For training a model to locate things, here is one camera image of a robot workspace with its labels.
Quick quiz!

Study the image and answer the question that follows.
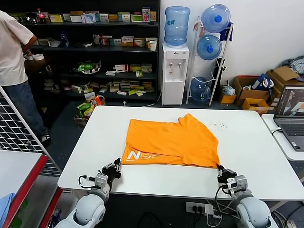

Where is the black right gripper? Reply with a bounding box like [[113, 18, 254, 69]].
[[216, 164, 238, 190]]

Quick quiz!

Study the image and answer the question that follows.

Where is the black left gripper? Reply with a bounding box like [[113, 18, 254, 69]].
[[102, 157, 123, 184]]

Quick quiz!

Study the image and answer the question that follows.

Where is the orange t-shirt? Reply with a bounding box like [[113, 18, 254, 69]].
[[121, 113, 220, 169]]

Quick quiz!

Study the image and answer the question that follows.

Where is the pile of grey clothes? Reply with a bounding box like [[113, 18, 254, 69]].
[[280, 56, 304, 76]]

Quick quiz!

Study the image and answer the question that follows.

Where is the large white table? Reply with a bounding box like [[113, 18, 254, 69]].
[[57, 105, 304, 220]]

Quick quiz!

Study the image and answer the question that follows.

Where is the white power strip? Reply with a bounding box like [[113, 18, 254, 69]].
[[185, 201, 214, 216]]

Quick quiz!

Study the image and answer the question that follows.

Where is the small white side table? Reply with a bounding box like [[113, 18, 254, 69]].
[[261, 114, 304, 162]]

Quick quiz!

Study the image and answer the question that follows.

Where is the cardboard box of snacks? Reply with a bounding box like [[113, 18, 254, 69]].
[[73, 95, 107, 129]]

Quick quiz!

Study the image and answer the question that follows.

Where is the open yellow cardboard box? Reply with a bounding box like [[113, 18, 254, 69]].
[[241, 98, 270, 112]]

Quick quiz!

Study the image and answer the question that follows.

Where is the small yellow cardboard box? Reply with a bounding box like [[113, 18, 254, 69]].
[[218, 92, 237, 105]]

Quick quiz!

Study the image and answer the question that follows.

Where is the grey laptop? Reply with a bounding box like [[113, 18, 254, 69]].
[[273, 85, 304, 152]]

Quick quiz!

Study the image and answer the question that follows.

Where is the tied clear plastic bag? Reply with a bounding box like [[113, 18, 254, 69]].
[[221, 80, 236, 96]]

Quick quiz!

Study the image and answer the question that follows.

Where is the open brown cardboard box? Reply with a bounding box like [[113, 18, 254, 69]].
[[232, 76, 270, 106]]

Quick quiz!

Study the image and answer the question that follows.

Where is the white water dispenser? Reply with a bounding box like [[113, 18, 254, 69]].
[[161, 43, 190, 106]]

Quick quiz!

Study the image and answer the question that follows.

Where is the white jug rack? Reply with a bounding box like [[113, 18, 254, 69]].
[[186, 15, 235, 107]]

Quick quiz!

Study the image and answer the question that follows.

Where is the red edged white cart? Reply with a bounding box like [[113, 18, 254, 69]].
[[0, 149, 64, 228]]

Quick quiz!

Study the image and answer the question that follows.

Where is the bowl of green packets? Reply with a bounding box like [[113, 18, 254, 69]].
[[72, 60, 102, 76]]

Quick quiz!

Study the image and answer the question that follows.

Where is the black folded tripod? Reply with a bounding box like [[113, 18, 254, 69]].
[[215, 57, 227, 87]]

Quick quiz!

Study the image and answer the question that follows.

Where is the large brown cardboard box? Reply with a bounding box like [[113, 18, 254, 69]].
[[265, 66, 304, 105]]

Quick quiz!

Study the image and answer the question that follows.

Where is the black shelving unit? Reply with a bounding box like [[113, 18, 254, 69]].
[[0, 0, 161, 105]]

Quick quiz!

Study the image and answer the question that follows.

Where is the light blue cloth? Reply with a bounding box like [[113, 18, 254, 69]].
[[0, 192, 16, 225]]

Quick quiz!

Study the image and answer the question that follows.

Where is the yellow white medicine box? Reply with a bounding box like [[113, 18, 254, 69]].
[[121, 36, 134, 47]]

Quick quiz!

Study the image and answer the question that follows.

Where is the orange blue medicine box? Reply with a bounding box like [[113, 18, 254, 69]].
[[99, 36, 113, 46]]

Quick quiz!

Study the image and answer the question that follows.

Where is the dark brown desk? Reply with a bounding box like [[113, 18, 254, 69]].
[[23, 56, 55, 76]]

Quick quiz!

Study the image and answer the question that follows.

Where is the white orange striped box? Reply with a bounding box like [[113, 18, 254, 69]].
[[145, 37, 158, 49]]

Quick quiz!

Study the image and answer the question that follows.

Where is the blue plastic bottle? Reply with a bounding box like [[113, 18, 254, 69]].
[[60, 30, 69, 49]]

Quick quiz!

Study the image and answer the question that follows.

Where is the green white medicine box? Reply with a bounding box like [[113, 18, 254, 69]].
[[117, 12, 131, 23]]

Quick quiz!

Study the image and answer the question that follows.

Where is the labelled blue water jug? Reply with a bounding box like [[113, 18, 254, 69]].
[[164, 6, 191, 47]]

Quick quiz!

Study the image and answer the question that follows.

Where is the light blue medicine box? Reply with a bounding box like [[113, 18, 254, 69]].
[[83, 13, 97, 24]]

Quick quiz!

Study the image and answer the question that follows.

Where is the person in white t-shirt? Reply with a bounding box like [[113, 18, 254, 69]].
[[0, 10, 52, 147]]

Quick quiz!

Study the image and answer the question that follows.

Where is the tall pink box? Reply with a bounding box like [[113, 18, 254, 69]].
[[142, 7, 151, 23]]

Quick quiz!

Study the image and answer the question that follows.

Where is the cola bottle red label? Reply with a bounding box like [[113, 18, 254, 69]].
[[37, 8, 47, 25]]

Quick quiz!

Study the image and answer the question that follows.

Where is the glossy black helmet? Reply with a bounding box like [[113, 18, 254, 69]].
[[25, 11, 39, 24]]

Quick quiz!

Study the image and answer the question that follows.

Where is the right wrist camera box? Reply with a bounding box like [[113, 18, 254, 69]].
[[234, 175, 249, 191]]

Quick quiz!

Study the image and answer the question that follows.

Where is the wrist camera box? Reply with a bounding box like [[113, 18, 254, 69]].
[[234, 175, 249, 191], [95, 173, 109, 189]]

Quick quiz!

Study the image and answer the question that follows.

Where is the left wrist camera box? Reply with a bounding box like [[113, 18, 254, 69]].
[[95, 173, 109, 189]]

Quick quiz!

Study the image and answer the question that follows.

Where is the black right camera cable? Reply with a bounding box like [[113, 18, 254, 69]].
[[215, 185, 235, 209]]

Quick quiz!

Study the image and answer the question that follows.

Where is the black camera cable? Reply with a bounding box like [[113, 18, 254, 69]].
[[78, 175, 97, 190], [215, 185, 235, 209]]

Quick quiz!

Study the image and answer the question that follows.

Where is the black left camera cable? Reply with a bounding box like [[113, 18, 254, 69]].
[[78, 175, 97, 190]]

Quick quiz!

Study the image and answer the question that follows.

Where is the white floor cable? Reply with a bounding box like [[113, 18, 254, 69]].
[[123, 91, 162, 108]]

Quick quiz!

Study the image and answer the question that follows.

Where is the white laptop cable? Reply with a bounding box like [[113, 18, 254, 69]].
[[270, 127, 282, 141]]

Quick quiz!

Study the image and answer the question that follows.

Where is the white wire grid panel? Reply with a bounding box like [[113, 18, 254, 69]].
[[0, 85, 63, 178]]

